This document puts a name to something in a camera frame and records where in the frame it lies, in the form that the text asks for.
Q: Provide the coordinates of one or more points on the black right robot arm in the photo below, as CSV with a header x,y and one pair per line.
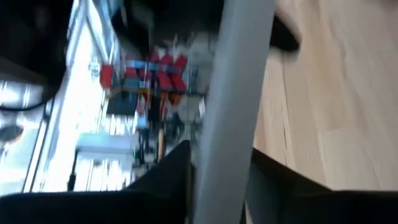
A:
x,y
31,37

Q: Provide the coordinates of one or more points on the white duct cover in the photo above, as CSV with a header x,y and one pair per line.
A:
x,y
233,109

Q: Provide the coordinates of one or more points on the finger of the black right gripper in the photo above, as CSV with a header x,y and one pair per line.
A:
x,y
284,39

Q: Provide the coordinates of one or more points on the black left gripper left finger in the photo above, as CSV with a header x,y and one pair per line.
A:
x,y
93,208

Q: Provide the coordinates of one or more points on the red storage bin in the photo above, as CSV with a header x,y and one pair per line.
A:
x,y
180,77
164,81

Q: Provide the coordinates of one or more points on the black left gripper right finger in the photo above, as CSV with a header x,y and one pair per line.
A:
x,y
311,208

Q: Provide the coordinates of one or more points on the red box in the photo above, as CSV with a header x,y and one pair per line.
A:
x,y
106,76

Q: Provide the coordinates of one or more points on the black monitor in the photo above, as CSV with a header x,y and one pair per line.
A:
x,y
122,104

